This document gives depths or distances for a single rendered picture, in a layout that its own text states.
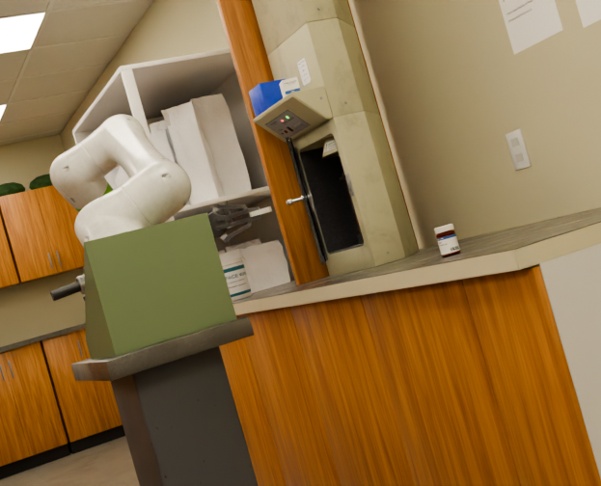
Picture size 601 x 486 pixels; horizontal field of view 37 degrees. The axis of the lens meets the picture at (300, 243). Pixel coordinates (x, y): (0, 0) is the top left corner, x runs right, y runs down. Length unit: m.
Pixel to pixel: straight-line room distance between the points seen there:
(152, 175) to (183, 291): 0.30
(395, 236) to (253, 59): 0.81
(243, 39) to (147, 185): 1.16
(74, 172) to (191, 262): 0.62
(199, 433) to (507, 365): 0.65
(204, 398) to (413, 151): 1.54
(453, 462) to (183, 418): 0.65
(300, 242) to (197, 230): 1.11
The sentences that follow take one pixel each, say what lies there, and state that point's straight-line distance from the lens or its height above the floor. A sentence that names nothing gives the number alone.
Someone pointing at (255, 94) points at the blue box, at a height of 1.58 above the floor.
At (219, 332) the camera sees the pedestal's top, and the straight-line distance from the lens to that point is 1.89.
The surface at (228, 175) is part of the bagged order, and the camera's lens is 4.08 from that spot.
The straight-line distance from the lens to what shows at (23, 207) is 7.76.
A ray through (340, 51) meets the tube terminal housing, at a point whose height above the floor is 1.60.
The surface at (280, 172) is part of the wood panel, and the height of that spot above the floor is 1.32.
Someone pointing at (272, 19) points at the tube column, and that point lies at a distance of 3.01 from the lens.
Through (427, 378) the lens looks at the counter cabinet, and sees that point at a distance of 2.13.
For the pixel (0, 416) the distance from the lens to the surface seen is 7.43.
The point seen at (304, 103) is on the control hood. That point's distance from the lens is 2.73.
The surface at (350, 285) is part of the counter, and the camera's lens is 2.25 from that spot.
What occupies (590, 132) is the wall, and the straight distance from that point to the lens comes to 2.54.
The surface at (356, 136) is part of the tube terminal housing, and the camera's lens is 2.78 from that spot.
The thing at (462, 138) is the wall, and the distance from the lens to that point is 2.96.
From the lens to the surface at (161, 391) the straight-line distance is 1.91.
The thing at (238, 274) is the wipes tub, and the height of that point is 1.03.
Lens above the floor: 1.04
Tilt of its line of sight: 1 degrees up
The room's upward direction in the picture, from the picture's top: 16 degrees counter-clockwise
